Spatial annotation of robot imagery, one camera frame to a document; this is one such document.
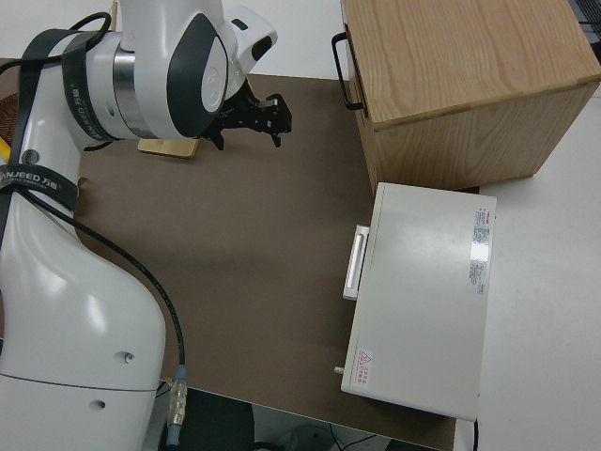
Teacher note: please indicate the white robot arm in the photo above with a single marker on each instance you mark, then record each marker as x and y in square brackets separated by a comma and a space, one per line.
[80, 291]

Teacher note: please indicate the brown table mat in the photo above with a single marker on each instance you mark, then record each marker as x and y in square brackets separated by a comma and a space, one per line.
[258, 225]

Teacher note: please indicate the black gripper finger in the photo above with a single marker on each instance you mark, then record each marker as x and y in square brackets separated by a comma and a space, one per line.
[220, 141]
[277, 137]

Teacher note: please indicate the dark mesh object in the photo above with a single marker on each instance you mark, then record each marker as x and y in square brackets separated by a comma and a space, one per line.
[590, 14]

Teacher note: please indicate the white toaster oven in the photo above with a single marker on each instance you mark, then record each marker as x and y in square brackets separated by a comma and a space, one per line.
[422, 300]

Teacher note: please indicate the round brown wicker basket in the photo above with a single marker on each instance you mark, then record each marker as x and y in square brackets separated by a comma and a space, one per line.
[7, 110]

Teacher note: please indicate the light wooden cabinet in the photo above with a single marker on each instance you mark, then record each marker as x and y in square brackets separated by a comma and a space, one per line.
[469, 84]

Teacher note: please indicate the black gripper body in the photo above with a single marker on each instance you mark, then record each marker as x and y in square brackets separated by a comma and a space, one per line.
[249, 115]

